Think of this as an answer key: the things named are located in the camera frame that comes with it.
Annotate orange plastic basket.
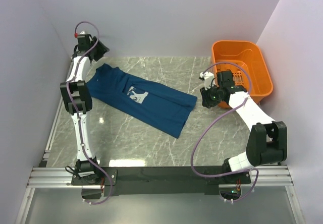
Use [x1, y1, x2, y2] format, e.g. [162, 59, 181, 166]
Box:
[211, 40, 273, 104]

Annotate blue t shirt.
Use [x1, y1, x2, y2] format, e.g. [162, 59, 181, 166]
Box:
[86, 64, 197, 138]

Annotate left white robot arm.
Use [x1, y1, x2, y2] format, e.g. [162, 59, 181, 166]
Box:
[60, 31, 109, 185]

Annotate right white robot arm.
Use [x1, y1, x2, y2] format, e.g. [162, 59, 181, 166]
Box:
[199, 70, 287, 183]

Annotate black base beam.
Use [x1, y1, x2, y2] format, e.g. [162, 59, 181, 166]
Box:
[70, 165, 252, 197]

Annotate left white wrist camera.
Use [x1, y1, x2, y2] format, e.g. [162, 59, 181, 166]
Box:
[74, 32, 91, 46]

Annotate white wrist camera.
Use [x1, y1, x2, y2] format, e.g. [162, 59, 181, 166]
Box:
[74, 32, 91, 46]
[199, 72, 216, 90]

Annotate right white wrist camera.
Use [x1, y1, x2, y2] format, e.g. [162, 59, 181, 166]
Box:
[199, 72, 216, 90]

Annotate aluminium rail frame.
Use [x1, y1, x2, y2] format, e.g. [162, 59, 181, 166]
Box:
[15, 57, 306, 224]

